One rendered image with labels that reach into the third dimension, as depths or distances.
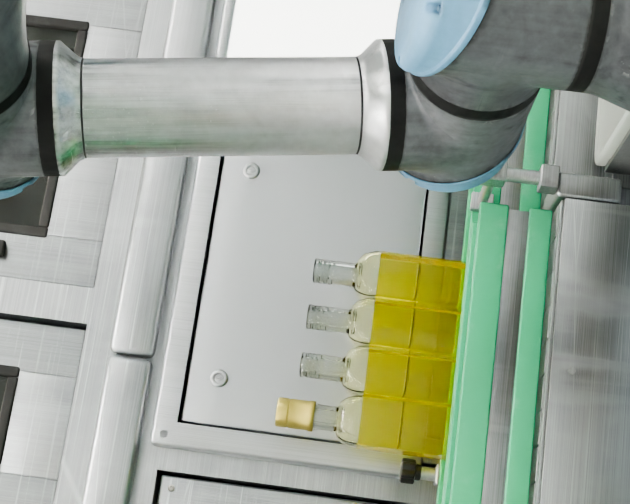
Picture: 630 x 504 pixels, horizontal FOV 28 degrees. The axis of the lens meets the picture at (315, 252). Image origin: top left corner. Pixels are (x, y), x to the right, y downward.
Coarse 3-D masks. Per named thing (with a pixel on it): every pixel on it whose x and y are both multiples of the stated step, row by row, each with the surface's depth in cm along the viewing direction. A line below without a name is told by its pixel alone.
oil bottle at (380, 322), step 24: (360, 312) 146; (384, 312) 146; (408, 312) 146; (432, 312) 146; (456, 312) 146; (360, 336) 145; (384, 336) 145; (408, 336) 145; (432, 336) 145; (456, 336) 145
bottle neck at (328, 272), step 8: (320, 264) 149; (328, 264) 149; (336, 264) 149; (344, 264) 149; (352, 264) 149; (320, 272) 149; (328, 272) 149; (336, 272) 149; (344, 272) 149; (352, 272) 149; (312, 280) 150; (320, 280) 149; (328, 280) 149; (336, 280) 149; (344, 280) 149; (352, 280) 149
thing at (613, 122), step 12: (600, 108) 142; (612, 108) 142; (600, 120) 142; (612, 120) 142; (624, 120) 127; (600, 132) 141; (612, 132) 141; (624, 132) 129; (600, 144) 141; (612, 144) 133; (600, 156) 137
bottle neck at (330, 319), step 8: (312, 312) 147; (320, 312) 147; (328, 312) 147; (336, 312) 147; (344, 312) 147; (312, 320) 147; (320, 320) 147; (328, 320) 147; (336, 320) 147; (344, 320) 147; (312, 328) 148; (320, 328) 148; (328, 328) 147; (336, 328) 147; (344, 328) 147
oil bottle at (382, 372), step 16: (352, 352) 145; (368, 352) 144; (384, 352) 144; (400, 352) 144; (416, 352) 144; (352, 368) 144; (368, 368) 143; (384, 368) 143; (400, 368) 143; (416, 368) 143; (432, 368) 143; (448, 368) 143; (352, 384) 143; (368, 384) 143; (384, 384) 143; (400, 384) 143; (416, 384) 143; (432, 384) 143; (448, 384) 143; (416, 400) 143; (432, 400) 143; (448, 400) 143
